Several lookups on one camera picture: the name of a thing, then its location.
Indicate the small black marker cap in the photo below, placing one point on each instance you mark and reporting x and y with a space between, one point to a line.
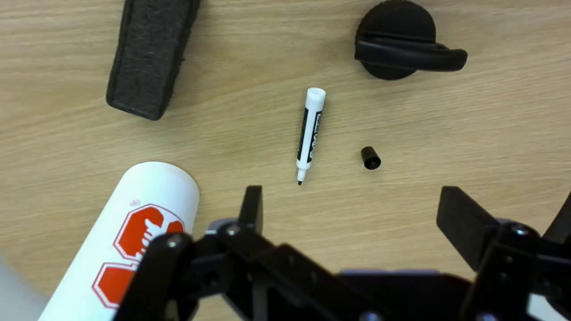
370 157

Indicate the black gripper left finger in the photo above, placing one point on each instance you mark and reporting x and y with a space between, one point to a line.
238 278

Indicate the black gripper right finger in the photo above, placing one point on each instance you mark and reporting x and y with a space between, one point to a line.
518 267

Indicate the white black-label whiteboard marker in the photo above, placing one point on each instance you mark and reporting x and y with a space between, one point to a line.
311 130

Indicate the white bottle with red logo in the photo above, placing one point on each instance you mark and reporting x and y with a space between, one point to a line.
149 196

